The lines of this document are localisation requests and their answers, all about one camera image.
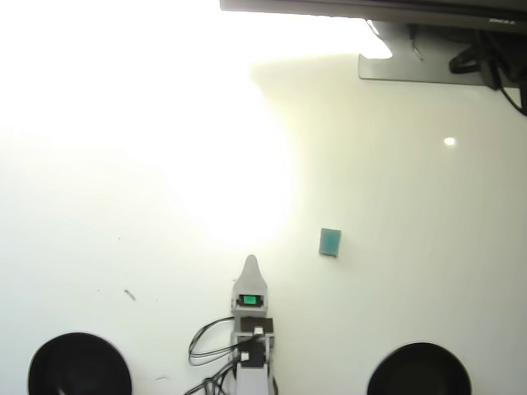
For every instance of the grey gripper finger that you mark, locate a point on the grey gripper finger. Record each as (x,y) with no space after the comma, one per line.
(251,275)

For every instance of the blue cube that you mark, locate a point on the blue cube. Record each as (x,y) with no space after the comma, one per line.
(329,242)

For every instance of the black computer monitor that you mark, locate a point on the black computer monitor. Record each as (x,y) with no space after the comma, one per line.
(370,9)

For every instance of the black round bowl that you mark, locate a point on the black round bowl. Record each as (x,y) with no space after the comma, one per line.
(418,370)
(78,366)

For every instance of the silver monitor stand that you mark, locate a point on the silver monitor stand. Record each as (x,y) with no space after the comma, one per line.
(420,68)

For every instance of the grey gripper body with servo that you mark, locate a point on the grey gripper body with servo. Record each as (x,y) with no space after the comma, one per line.
(249,299)

